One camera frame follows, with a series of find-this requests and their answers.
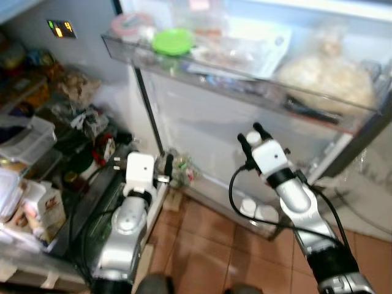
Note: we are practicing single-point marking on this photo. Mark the colourful snack packet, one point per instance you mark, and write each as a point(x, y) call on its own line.
point(184, 170)

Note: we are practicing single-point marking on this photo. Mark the robot left leg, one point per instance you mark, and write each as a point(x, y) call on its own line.
point(154, 285)

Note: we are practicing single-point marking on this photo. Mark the clear bag white food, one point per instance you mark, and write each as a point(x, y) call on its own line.
point(327, 76)

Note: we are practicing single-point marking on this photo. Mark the green round lid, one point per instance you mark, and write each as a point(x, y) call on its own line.
point(173, 41)

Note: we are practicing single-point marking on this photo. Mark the pink rimmed clear container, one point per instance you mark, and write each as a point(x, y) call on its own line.
point(130, 26)

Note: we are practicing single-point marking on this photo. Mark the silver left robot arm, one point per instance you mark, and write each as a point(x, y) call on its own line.
point(125, 233)

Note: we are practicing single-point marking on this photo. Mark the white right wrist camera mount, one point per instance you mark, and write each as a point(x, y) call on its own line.
point(271, 158)

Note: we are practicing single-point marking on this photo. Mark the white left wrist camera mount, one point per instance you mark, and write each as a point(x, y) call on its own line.
point(140, 170)

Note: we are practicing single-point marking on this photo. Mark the clear door shelf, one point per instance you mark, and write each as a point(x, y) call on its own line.
point(257, 86)

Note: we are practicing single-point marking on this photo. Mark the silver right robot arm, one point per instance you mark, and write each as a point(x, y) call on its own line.
point(306, 214)

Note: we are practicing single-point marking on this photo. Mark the white milk carton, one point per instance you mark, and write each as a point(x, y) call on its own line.
point(44, 211)

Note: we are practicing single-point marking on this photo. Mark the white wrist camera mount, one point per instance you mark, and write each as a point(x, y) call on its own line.
point(140, 170)
point(271, 158)

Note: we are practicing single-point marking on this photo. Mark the dark plastic bag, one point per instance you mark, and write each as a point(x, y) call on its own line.
point(82, 119)

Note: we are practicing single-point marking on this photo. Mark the brown food bag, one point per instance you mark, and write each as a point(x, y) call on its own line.
point(78, 86)

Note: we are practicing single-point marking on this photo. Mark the white refrigerator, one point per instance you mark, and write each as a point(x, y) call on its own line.
point(110, 86)

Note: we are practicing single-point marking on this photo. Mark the fridge display panel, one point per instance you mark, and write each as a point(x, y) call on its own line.
point(61, 29)

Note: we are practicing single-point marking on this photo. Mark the white plastic packet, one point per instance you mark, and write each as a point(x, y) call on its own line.
point(251, 46)

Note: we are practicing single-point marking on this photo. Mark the robot leg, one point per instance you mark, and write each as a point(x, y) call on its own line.
point(246, 289)
point(154, 285)

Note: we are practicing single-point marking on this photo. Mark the robot right leg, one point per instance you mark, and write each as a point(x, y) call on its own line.
point(246, 289)

